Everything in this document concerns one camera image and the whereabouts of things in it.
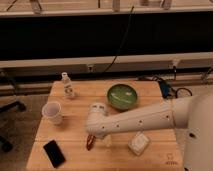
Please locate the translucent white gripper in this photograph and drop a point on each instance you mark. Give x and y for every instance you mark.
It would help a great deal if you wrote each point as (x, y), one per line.
(107, 141)

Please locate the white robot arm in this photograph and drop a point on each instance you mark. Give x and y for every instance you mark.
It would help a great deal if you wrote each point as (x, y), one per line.
(195, 113)

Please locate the green ceramic bowl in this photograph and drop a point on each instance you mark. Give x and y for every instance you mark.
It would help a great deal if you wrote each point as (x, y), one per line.
(122, 96)

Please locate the black smartphone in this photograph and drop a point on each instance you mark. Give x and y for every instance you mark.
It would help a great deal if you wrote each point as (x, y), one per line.
(54, 153)

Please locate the white plastic cup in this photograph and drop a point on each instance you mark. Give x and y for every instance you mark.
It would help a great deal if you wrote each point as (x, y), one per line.
(52, 111)

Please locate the small clear plastic bottle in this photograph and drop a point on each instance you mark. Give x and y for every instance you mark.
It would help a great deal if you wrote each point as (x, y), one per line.
(68, 88)

